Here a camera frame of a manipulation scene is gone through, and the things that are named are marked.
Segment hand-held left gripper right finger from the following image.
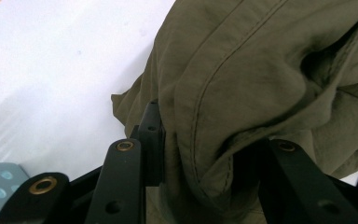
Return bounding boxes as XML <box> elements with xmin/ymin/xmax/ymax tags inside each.
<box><xmin>232</xmin><ymin>138</ymin><xmax>270</xmax><ymax>200</ymax></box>

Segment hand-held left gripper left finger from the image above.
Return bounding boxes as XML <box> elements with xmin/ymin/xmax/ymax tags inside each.
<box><xmin>130</xmin><ymin>100</ymin><xmax>167</xmax><ymax>188</ymax></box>

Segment olive green pants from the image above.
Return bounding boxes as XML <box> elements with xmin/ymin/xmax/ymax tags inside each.
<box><xmin>110</xmin><ymin>0</ymin><xmax>358</xmax><ymax>224</ymax></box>

